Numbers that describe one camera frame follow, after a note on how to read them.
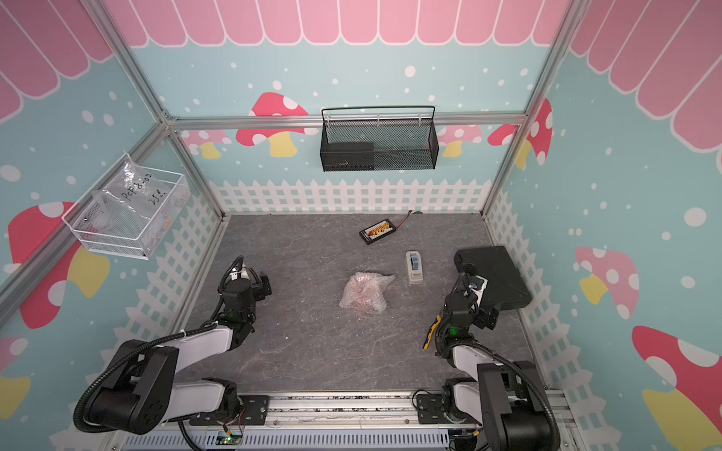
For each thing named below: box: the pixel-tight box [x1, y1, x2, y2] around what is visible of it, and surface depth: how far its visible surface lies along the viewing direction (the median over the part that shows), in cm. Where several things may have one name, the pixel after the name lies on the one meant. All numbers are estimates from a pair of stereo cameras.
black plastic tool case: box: [453, 246, 533, 311], surface depth 98 cm
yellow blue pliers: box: [422, 314, 443, 351], surface depth 89 cm
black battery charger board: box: [359, 217, 397, 246], surface depth 115 cm
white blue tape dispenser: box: [406, 250, 424, 285], surface depth 102 cm
